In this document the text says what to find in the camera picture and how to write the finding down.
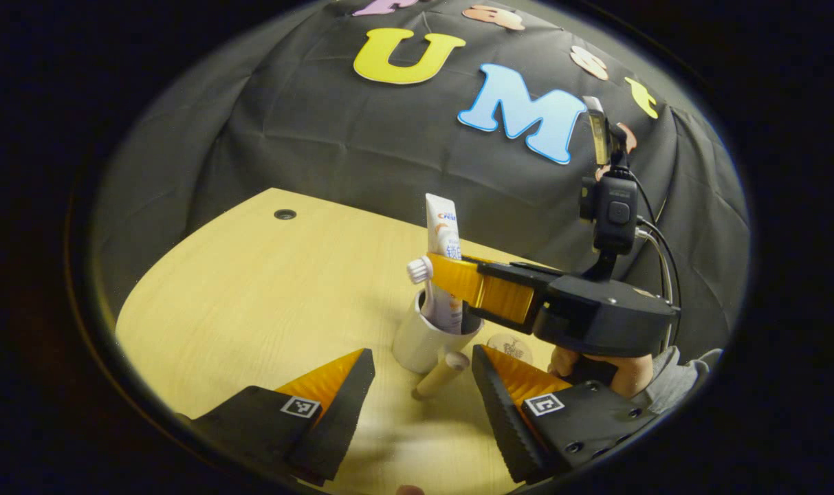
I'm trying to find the black camera cable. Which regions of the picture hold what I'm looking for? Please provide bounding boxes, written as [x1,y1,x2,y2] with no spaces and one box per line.
[630,170,683,348]

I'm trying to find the black backdrop cloth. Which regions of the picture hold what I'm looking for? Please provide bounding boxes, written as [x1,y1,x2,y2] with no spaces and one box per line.
[90,0,751,365]

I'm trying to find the white toothpaste tube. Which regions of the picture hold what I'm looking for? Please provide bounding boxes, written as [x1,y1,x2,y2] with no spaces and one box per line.
[425,193,464,334]

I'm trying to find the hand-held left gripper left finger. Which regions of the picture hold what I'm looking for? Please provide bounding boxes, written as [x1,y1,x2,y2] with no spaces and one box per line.
[176,348,376,482]

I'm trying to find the white cup with wooden handle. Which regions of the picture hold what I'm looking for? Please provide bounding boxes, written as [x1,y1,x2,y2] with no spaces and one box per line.
[392,289,485,401]

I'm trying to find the wooden desktop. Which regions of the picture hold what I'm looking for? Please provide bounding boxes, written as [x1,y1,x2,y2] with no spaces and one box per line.
[114,187,575,495]

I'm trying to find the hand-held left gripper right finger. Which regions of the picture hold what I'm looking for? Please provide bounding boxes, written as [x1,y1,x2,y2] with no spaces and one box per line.
[472,344,661,484]

